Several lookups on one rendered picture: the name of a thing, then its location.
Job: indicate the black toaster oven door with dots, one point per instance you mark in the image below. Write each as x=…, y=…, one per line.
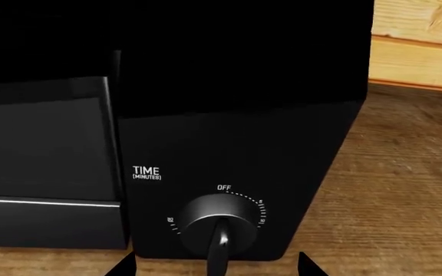
x=44, y=161

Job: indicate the black toaster oven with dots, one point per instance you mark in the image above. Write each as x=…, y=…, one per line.
x=244, y=86

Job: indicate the black timer knob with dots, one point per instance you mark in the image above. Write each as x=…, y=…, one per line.
x=217, y=227

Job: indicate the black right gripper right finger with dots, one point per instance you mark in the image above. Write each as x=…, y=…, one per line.
x=310, y=266

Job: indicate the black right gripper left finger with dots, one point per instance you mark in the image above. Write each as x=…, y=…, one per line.
x=126, y=267

